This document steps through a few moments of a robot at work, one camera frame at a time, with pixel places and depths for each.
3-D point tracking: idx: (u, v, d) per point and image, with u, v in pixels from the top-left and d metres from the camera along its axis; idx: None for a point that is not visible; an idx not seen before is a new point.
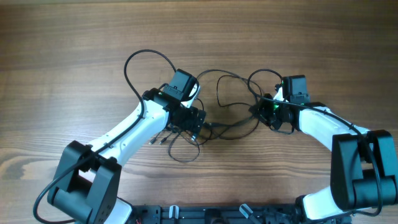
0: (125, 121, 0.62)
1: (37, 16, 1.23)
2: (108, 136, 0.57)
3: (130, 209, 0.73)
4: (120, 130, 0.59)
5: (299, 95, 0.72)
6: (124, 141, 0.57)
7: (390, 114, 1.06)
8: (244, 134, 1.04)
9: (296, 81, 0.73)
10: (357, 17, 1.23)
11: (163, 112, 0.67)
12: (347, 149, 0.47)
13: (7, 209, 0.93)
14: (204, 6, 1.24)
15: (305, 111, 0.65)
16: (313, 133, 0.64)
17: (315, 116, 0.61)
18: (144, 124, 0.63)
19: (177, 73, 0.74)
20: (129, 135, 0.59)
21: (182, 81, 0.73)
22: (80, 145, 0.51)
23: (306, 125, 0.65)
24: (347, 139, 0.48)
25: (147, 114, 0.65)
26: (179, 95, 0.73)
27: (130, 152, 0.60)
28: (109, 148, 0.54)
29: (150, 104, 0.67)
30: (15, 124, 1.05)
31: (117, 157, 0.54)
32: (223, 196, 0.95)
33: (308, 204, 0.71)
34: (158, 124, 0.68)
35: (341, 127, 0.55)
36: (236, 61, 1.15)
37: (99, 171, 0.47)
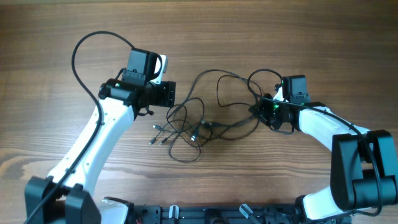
0: (83, 134, 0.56)
1: (37, 16, 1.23)
2: (68, 159, 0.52)
3: (127, 208, 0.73)
4: (79, 148, 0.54)
5: (299, 95, 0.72)
6: (86, 160, 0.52)
7: (390, 114, 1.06)
8: (244, 134, 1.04)
9: (296, 81, 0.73)
10: (357, 17, 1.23)
11: (124, 110, 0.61)
12: (347, 149, 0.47)
13: (7, 209, 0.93)
14: (204, 6, 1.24)
15: (305, 111, 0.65)
16: (313, 134, 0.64)
17: (315, 115, 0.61)
18: (104, 132, 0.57)
19: (133, 55, 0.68)
20: (90, 151, 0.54)
21: (141, 63, 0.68)
22: (40, 180, 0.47)
23: (306, 125, 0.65)
24: (347, 139, 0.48)
25: (106, 117, 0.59)
26: (140, 79, 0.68)
27: (99, 166, 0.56)
28: (72, 174, 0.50)
29: (107, 105, 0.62)
30: (15, 124, 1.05)
31: (84, 179, 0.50)
32: (223, 196, 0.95)
33: (308, 203, 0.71)
34: (124, 122, 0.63)
35: (341, 127, 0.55)
36: (236, 61, 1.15)
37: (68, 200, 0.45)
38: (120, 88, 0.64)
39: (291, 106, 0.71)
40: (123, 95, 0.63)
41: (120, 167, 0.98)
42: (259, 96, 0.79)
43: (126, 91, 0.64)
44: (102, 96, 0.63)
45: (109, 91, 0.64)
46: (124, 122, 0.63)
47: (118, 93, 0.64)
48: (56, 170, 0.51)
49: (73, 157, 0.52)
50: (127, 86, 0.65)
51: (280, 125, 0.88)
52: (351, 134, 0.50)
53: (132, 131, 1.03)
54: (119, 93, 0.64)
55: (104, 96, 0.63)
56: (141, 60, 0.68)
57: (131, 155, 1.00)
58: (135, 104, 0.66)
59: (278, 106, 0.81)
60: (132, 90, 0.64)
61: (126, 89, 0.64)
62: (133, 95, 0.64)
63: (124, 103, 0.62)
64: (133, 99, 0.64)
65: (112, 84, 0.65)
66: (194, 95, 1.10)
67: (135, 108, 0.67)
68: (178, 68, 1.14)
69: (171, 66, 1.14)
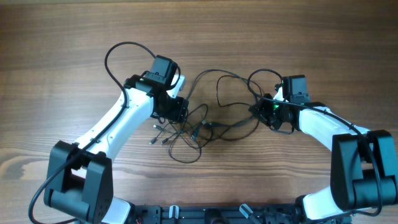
0: (109, 113, 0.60)
1: (37, 16, 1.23)
2: (94, 131, 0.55)
3: (129, 206, 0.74)
4: (105, 124, 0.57)
5: (299, 95, 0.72)
6: (111, 134, 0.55)
7: (390, 114, 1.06)
8: (244, 134, 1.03)
9: (296, 81, 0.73)
10: (357, 17, 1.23)
11: (146, 99, 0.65)
12: (347, 148, 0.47)
13: (7, 209, 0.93)
14: (204, 6, 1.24)
15: (305, 111, 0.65)
16: (313, 133, 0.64)
17: (315, 115, 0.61)
18: (128, 114, 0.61)
19: (157, 59, 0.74)
20: (114, 127, 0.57)
21: (163, 66, 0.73)
22: (66, 144, 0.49)
23: (306, 125, 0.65)
24: (347, 138, 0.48)
25: (131, 102, 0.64)
26: (161, 80, 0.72)
27: (120, 144, 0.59)
28: (97, 144, 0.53)
29: (132, 94, 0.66)
30: (15, 124, 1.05)
31: (107, 150, 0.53)
32: (223, 196, 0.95)
33: (308, 203, 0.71)
34: (145, 111, 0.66)
35: (341, 127, 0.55)
36: (235, 61, 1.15)
37: (89, 167, 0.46)
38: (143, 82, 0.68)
39: (291, 106, 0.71)
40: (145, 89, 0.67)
41: (119, 167, 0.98)
42: (259, 97, 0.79)
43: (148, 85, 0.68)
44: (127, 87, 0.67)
45: (132, 83, 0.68)
46: (145, 111, 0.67)
47: (141, 86, 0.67)
48: (82, 138, 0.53)
49: (99, 130, 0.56)
50: (148, 82, 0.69)
51: (280, 125, 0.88)
52: (351, 134, 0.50)
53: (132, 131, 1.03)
54: (142, 86, 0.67)
55: (129, 86, 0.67)
56: (164, 65, 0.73)
57: (130, 155, 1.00)
58: (156, 101, 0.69)
59: (278, 106, 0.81)
60: (154, 86, 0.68)
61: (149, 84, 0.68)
62: (154, 89, 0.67)
63: (147, 94, 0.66)
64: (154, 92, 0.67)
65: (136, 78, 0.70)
66: (194, 96, 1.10)
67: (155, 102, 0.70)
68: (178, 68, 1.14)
69: None
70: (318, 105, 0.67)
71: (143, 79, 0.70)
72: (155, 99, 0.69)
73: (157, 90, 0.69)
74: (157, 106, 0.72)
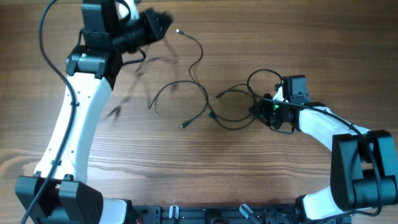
0: (60, 119, 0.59)
1: (38, 17, 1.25)
2: (51, 150, 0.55)
3: (125, 203, 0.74)
4: (61, 137, 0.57)
5: (299, 95, 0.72)
6: (71, 148, 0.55)
7: (391, 114, 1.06)
8: (243, 126, 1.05)
9: (296, 81, 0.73)
10: (356, 18, 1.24)
11: (97, 84, 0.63)
12: (347, 148, 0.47)
13: (7, 209, 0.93)
14: (204, 6, 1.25)
15: (305, 111, 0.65)
16: (312, 133, 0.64)
17: (315, 114, 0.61)
18: (79, 112, 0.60)
19: (84, 7, 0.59)
20: (71, 137, 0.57)
21: (99, 20, 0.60)
22: (28, 177, 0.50)
23: (305, 125, 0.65)
24: (347, 138, 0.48)
25: (78, 98, 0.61)
26: (101, 59, 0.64)
27: (87, 143, 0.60)
28: (58, 166, 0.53)
29: (77, 83, 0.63)
30: (14, 124, 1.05)
31: (75, 163, 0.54)
32: (223, 196, 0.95)
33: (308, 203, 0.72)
34: (99, 98, 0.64)
35: (341, 127, 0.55)
36: (236, 61, 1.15)
37: (63, 186, 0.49)
38: (90, 56, 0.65)
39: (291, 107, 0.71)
40: (98, 40, 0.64)
41: (120, 167, 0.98)
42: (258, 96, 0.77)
43: (96, 58, 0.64)
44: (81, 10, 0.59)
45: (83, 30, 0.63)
46: (101, 94, 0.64)
47: (89, 42, 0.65)
48: (42, 164, 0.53)
49: (56, 147, 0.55)
50: (97, 53, 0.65)
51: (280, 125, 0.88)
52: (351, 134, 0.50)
53: (132, 131, 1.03)
54: (96, 42, 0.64)
55: (87, 3, 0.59)
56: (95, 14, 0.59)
57: (131, 155, 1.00)
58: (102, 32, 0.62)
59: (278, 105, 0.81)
60: (102, 65, 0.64)
61: (99, 55, 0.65)
62: (104, 67, 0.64)
63: (96, 77, 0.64)
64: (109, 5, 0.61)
65: (80, 50, 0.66)
66: (195, 95, 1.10)
67: (102, 43, 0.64)
68: (178, 68, 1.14)
69: (171, 66, 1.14)
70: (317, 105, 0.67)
71: (91, 49, 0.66)
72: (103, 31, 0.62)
73: (109, 58, 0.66)
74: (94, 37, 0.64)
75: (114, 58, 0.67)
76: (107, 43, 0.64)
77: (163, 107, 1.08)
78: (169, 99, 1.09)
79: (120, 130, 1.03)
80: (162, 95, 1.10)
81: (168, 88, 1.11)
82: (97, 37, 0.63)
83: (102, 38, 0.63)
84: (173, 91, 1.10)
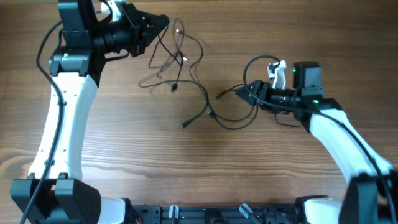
0: (48, 120, 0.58)
1: (37, 16, 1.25)
2: (43, 152, 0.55)
3: (124, 202, 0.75)
4: (50, 137, 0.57)
5: (312, 88, 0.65)
6: (63, 147, 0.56)
7: (392, 114, 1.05)
8: (244, 126, 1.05)
9: (311, 70, 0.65)
10: (356, 17, 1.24)
11: (82, 82, 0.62)
12: (366, 191, 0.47)
13: (7, 209, 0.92)
14: (204, 5, 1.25)
15: (321, 116, 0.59)
16: (324, 142, 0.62)
17: (334, 127, 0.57)
18: (67, 111, 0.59)
19: (61, 5, 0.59)
20: (61, 137, 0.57)
21: (76, 18, 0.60)
22: (22, 180, 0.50)
23: (316, 129, 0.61)
24: (365, 182, 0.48)
25: (65, 96, 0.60)
26: (84, 57, 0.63)
27: (78, 141, 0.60)
28: (52, 166, 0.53)
29: (64, 82, 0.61)
30: (15, 124, 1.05)
31: (68, 161, 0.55)
32: (223, 196, 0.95)
33: (309, 208, 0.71)
34: (87, 93, 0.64)
35: (363, 158, 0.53)
36: (236, 61, 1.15)
37: (58, 185, 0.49)
38: (73, 55, 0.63)
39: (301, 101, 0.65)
40: (79, 38, 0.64)
41: (120, 167, 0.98)
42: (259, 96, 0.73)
43: (79, 56, 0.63)
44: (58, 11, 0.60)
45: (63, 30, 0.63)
46: (89, 91, 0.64)
47: (71, 42, 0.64)
48: (36, 165, 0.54)
49: (47, 148, 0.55)
50: (78, 51, 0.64)
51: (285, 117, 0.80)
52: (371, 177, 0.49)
53: (132, 131, 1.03)
54: (78, 42, 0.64)
55: (64, 2, 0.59)
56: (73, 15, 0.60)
57: (130, 155, 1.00)
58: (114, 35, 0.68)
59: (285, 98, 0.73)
60: (84, 62, 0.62)
61: (81, 53, 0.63)
62: (87, 65, 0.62)
63: (80, 74, 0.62)
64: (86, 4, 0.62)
65: (61, 50, 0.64)
66: (195, 95, 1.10)
67: (84, 43, 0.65)
68: (178, 68, 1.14)
69: (171, 66, 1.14)
70: (331, 107, 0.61)
71: (72, 48, 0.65)
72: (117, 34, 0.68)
73: (92, 55, 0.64)
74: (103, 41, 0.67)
75: (96, 55, 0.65)
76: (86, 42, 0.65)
77: (164, 107, 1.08)
78: (169, 99, 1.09)
79: (120, 130, 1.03)
80: (161, 95, 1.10)
81: (168, 88, 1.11)
82: (78, 36, 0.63)
83: (83, 37, 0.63)
84: (173, 91, 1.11)
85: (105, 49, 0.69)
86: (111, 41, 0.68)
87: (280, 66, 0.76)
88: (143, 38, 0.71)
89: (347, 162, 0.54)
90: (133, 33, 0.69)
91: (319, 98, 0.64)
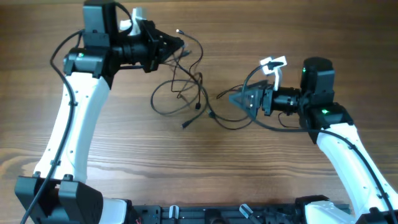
0: (58, 119, 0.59)
1: (38, 17, 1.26)
2: (50, 150, 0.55)
3: (125, 203, 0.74)
4: (59, 137, 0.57)
5: (323, 93, 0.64)
6: (69, 148, 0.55)
7: (392, 114, 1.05)
8: (244, 126, 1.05)
9: (326, 74, 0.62)
10: (355, 18, 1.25)
11: (95, 83, 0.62)
12: None
13: (5, 210, 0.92)
14: (204, 7, 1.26)
15: (332, 137, 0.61)
16: (333, 160, 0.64)
17: (345, 151, 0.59)
18: (78, 111, 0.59)
19: (86, 7, 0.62)
20: (70, 138, 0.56)
21: (98, 20, 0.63)
22: (28, 178, 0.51)
23: (326, 147, 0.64)
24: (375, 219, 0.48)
25: (77, 96, 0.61)
26: (98, 58, 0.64)
27: (86, 143, 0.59)
28: (58, 167, 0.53)
29: (75, 82, 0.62)
30: (15, 124, 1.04)
31: (74, 163, 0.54)
32: (223, 196, 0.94)
33: (310, 213, 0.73)
34: (99, 95, 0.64)
35: (372, 189, 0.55)
36: (236, 61, 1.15)
37: (63, 186, 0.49)
38: (87, 55, 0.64)
39: (310, 109, 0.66)
40: (97, 40, 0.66)
41: (119, 167, 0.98)
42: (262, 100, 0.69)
43: (93, 57, 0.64)
44: (83, 11, 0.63)
45: (83, 31, 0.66)
46: (101, 94, 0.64)
47: (89, 43, 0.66)
48: (41, 165, 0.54)
49: (55, 148, 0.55)
50: (94, 53, 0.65)
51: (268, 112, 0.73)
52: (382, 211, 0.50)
53: (132, 131, 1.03)
54: (95, 43, 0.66)
55: (89, 5, 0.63)
56: (96, 17, 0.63)
57: (130, 155, 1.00)
58: (135, 48, 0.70)
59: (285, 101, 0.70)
60: (99, 64, 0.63)
61: (96, 55, 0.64)
62: (101, 66, 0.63)
63: (93, 76, 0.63)
64: (110, 9, 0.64)
65: (77, 49, 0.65)
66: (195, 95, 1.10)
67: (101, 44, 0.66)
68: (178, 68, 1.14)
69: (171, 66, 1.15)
70: (340, 120, 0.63)
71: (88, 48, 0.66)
72: (138, 48, 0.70)
73: (107, 58, 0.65)
74: (124, 51, 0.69)
75: (110, 57, 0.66)
76: (104, 43, 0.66)
77: (163, 108, 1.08)
78: (169, 99, 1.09)
79: (120, 130, 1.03)
80: (161, 95, 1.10)
81: (168, 88, 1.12)
82: (97, 37, 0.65)
83: (101, 38, 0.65)
84: (173, 91, 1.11)
85: (122, 59, 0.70)
86: (130, 52, 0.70)
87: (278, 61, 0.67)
88: (160, 53, 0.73)
89: (359, 195, 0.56)
90: (152, 48, 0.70)
91: (328, 104, 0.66)
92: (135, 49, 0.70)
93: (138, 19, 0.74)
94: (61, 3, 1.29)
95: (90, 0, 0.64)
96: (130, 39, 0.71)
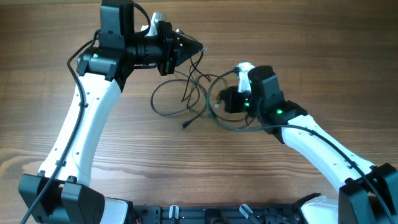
0: (67, 120, 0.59)
1: (37, 17, 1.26)
2: (57, 150, 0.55)
3: (127, 204, 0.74)
4: (67, 137, 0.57)
5: (273, 96, 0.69)
6: (76, 150, 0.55)
7: (392, 114, 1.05)
8: (244, 125, 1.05)
9: (269, 82, 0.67)
10: (356, 18, 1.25)
11: (107, 86, 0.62)
12: (357, 199, 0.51)
13: (6, 209, 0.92)
14: (204, 6, 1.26)
15: (294, 129, 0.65)
16: (300, 150, 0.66)
17: (309, 139, 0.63)
18: (87, 113, 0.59)
19: (104, 7, 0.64)
20: (77, 139, 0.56)
21: (115, 21, 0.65)
22: (33, 176, 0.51)
23: (290, 140, 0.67)
24: (353, 191, 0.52)
25: (87, 98, 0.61)
26: (112, 61, 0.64)
27: (93, 145, 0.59)
28: (63, 167, 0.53)
29: (85, 83, 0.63)
30: (15, 124, 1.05)
31: (79, 165, 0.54)
32: (223, 196, 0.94)
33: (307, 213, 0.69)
34: (111, 98, 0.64)
35: (341, 163, 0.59)
36: (236, 61, 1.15)
37: (66, 188, 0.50)
38: (102, 56, 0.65)
39: (267, 112, 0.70)
40: (113, 40, 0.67)
41: (119, 167, 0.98)
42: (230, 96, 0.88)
43: (107, 59, 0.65)
44: (102, 12, 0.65)
45: (100, 31, 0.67)
46: (111, 98, 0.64)
47: (104, 43, 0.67)
48: (47, 164, 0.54)
49: (62, 148, 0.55)
50: (109, 55, 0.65)
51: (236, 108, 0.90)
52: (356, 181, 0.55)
53: (132, 131, 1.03)
54: (111, 43, 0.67)
55: (106, 5, 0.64)
56: (113, 18, 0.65)
57: (130, 155, 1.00)
58: (150, 49, 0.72)
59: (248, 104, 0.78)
60: (113, 66, 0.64)
61: (111, 57, 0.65)
62: (114, 69, 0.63)
63: (106, 79, 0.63)
64: (128, 11, 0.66)
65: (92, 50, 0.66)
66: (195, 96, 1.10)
67: (117, 45, 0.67)
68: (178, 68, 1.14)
69: None
70: (296, 114, 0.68)
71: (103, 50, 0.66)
72: (153, 49, 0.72)
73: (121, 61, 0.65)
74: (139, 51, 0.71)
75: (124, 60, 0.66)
76: (119, 45, 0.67)
77: (163, 107, 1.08)
78: (169, 99, 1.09)
79: (120, 130, 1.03)
80: (162, 95, 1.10)
81: (168, 88, 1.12)
82: (113, 38, 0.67)
83: (116, 39, 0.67)
84: (173, 91, 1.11)
85: (136, 60, 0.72)
86: (145, 53, 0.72)
87: (241, 67, 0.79)
88: (175, 55, 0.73)
89: (331, 173, 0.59)
90: (166, 48, 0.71)
91: (281, 104, 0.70)
92: (150, 50, 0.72)
93: (156, 22, 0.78)
94: (61, 3, 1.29)
95: (107, 1, 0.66)
96: (146, 40, 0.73)
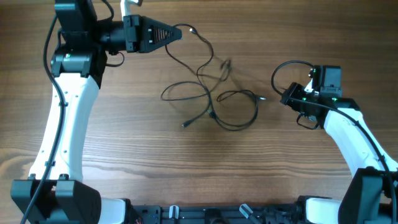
0: (50, 122, 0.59)
1: (37, 16, 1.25)
2: (44, 152, 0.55)
3: (124, 202, 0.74)
4: (51, 138, 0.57)
5: (331, 87, 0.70)
6: (63, 149, 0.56)
7: (391, 114, 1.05)
8: (244, 125, 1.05)
9: (332, 71, 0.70)
10: (356, 18, 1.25)
11: (84, 83, 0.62)
12: (370, 183, 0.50)
13: (7, 209, 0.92)
14: (204, 6, 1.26)
15: (337, 114, 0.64)
16: (334, 135, 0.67)
17: (348, 126, 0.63)
18: (69, 111, 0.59)
19: (58, 5, 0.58)
20: (63, 138, 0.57)
21: (73, 18, 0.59)
22: (23, 180, 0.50)
23: (329, 122, 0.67)
24: (370, 175, 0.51)
25: (67, 97, 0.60)
26: (86, 58, 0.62)
27: (80, 141, 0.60)
28: (53, 167, 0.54)
29: (64, 82, 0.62)
30: (15, 124, 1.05)
31: (69, 163, 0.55)
32: (223, 196, 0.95)
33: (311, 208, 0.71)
34: (89, 93, 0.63)
35: (371, 155, 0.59)
36: (236, 61, 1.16)
37: (58, 186, 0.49)
38: (74, 56, 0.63)
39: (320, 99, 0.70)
40: (79, 38, 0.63)
41: (119, 167, 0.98)
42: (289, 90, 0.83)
43: (80, 57, 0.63)
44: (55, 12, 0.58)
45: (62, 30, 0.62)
46: (91, 93, 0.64)
47: (71, 42, 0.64)
48: (37, 167, 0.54)
49: (48, 149, 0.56)
50: (79, 52, 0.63)
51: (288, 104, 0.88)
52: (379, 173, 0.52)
53: (132, 131, 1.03)
54: (77, 42, 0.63)
55: (59, 2, 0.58)
56: (71, 16, 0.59)
57: (130, 155, 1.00)
58: (115, 37, 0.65)
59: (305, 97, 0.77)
60: (86, 64, 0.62)
61: (83, 55, 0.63)
62: (88, 66, 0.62)
63: (81, 76, 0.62)
64: (83, 4, 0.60)
65: (62, 49, 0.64)
66: (195, 95, 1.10)
67: (83, 43, 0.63)
68: (178, 68, 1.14)
69: (171, 66, 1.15)
70: (349, 107, 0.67)
71: (74, 48, 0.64)
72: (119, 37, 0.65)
73: (95, 57, 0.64)
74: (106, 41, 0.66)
75: (97, 55, 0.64)
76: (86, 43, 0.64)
77: (163, 107, 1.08)
78: (169, 99, 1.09)
79: (120, 130, 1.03)
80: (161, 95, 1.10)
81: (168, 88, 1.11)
82: (77, 36, 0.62)
83: (82, 37, 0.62)
84: (173, 91, 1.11)
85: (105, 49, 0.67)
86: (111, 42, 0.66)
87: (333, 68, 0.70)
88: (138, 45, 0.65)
89: (357, 160, 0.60)
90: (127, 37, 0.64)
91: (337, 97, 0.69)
92: (115, 37, 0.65)
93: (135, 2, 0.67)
94: None
95: None
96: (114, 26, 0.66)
